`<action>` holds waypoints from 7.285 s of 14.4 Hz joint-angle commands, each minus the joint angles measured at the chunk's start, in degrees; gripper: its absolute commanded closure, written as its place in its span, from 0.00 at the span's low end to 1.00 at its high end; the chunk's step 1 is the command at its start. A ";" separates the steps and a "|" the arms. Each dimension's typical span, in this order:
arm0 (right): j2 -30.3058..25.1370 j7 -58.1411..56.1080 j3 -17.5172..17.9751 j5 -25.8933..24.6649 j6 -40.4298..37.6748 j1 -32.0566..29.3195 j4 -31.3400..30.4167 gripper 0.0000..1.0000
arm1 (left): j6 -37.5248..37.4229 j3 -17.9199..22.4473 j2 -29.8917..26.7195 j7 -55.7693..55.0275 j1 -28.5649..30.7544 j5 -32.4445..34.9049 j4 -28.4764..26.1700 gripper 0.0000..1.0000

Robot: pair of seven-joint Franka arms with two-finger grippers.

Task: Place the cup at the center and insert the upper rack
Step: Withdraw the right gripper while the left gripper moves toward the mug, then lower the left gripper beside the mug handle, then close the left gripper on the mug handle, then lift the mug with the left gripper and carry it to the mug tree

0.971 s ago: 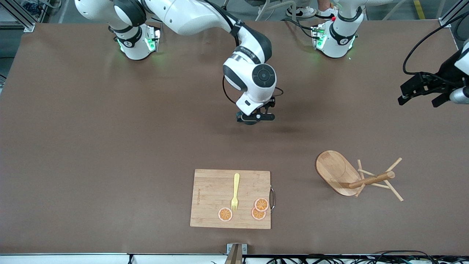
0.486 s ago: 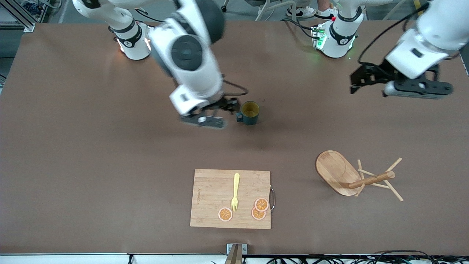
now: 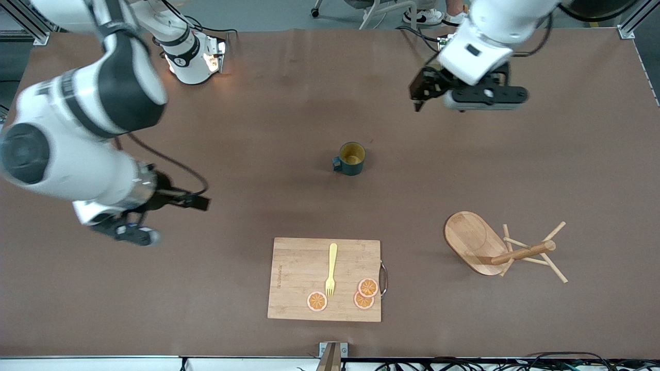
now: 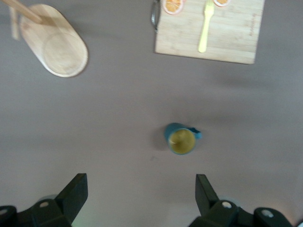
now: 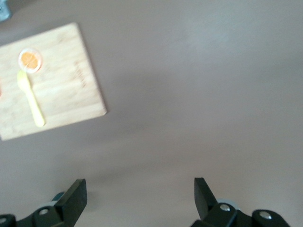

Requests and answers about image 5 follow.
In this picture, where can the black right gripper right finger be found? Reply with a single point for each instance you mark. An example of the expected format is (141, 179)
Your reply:
(203, 201)

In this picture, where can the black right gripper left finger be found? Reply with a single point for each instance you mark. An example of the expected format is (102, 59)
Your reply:
(71, 203)

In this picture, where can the yellow plastic fork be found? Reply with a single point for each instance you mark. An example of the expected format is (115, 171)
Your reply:
(35, 111)

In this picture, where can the toy orange slice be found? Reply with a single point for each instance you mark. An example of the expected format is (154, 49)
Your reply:
(29, 60)

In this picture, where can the metal bracket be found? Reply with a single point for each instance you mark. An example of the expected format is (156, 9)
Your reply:
(4, 13)

